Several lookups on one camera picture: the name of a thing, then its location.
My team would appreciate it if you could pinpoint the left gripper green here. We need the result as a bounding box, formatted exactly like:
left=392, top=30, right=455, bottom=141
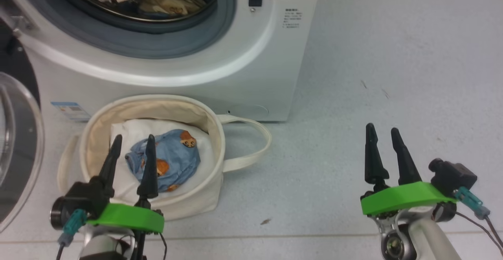
left=87, top=135, right=165, bottom=234

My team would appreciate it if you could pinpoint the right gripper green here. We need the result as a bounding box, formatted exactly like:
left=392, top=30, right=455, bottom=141
left=361, top=123, right=458, bottom=216

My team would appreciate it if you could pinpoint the blue garment with orange print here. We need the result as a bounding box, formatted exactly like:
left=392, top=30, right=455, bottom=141
left=125, top=129, right=201, bottom=192

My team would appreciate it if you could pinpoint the round black glass washer door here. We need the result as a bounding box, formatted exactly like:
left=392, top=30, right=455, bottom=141
left=0, top=16, right=44, bottom=233

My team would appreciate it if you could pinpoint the cream canvas laundry basket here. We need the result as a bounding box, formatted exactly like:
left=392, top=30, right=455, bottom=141
left=57, top=94, right=272, bottom=221

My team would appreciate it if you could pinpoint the grey rubber door gasket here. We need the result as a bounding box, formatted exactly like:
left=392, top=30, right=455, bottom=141
left=24, top=0, right=236, bottom=60

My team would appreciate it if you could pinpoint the white front-load washing machine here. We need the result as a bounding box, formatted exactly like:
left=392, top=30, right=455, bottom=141
left=0, top=0, right=323, bottom=123

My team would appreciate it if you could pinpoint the metal door hinge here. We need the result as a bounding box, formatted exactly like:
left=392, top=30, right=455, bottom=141
left=10, top=14, right=36, bottom=36

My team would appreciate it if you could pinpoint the white cloth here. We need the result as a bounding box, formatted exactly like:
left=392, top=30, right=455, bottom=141
left=108, top=118, right=215, bottom=205

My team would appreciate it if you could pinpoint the blue energy label sticker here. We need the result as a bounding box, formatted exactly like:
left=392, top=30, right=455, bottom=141
left=50, top=101, right=92, bottom=122

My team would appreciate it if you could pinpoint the round washer filter cover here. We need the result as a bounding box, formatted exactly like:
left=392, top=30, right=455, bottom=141
left=227, top=103, right=270, bottom=120

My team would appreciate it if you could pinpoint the left teal cable connector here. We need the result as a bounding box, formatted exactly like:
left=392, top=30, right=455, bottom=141
left=59, top=209, right=87, bottom=247

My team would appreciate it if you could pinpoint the teal cable connector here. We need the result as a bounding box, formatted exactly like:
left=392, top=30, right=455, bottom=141
left=59, top=209, right=87, bottom=247
left=456, top=186, right=491, bottom=219

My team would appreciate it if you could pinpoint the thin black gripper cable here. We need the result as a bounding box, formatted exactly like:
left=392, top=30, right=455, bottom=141
left=136, top=230, right=169, bottom=260

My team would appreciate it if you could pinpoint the right teal cable connector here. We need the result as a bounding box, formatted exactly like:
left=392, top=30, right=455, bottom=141
left=456, top=186, right=491, bottom=219

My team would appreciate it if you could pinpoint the right camera black cable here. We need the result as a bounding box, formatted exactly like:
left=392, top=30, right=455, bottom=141
left=456, top=211, right=503, bottom=253

